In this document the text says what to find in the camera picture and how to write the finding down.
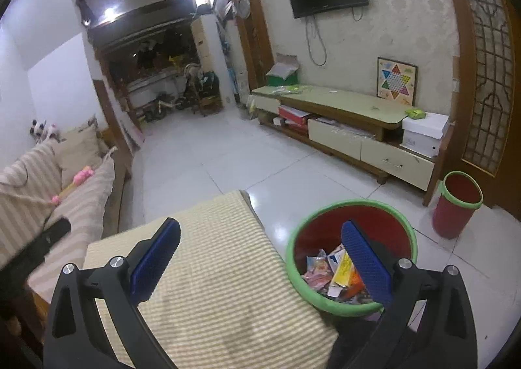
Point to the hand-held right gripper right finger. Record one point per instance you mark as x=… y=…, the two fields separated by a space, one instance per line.
x=366 y=263

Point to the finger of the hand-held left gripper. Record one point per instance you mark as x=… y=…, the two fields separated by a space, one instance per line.
x=51 y=234

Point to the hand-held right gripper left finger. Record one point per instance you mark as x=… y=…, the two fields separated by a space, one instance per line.
x=156 y=259

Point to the orange plastic wrapper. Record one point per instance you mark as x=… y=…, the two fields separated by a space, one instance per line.
x=356 y=281

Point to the yellow snack packet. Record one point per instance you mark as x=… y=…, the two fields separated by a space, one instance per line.
x=344 y=271

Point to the pink strawberry snack packet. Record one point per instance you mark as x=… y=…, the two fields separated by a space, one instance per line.
x=319 y=271

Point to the wide red bin green rim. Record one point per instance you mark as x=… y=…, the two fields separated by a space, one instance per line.
x=313 y=230

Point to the striped beige sofa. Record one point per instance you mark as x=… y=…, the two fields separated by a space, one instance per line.
x=81 y=206

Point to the striped table cloth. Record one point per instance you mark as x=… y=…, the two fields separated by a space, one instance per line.
x=211 y=271

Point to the pink toy stick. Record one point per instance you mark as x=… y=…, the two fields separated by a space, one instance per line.
x=83 y=174

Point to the beige pillow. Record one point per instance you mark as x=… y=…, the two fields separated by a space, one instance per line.
x=79 y=153

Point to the narrow red bin green rim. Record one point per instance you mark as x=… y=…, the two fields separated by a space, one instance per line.
x=454 y=214

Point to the panda plush toy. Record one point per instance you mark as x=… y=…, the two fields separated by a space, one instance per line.
x=42 y=131

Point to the pink foam mat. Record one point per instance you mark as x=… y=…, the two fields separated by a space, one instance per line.
x=133 y=131

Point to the white storage box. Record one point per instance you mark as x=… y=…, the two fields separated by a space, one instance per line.
x=425 y=123

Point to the white balance bike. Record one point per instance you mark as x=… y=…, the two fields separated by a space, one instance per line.
x=160 y=106

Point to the small green packet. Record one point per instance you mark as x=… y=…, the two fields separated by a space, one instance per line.
x=414 y=112

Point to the cream wooden television cabinet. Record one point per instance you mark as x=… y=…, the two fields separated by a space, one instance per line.
x=346 y=102

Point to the small wooden chair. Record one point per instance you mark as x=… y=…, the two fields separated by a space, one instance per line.
x=211 y=106

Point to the red flat box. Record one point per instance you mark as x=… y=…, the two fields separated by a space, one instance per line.
x=293 y=114

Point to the star checkers board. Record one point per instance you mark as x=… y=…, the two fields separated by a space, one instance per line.
x=397 y=80

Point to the open cardboard box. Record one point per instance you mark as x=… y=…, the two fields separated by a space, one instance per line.
x=281 y=72

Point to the cream standing air conditioner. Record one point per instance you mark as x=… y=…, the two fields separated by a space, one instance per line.
x=201 y=43

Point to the round wall clock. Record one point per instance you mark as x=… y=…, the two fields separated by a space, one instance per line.
x=243 y=7

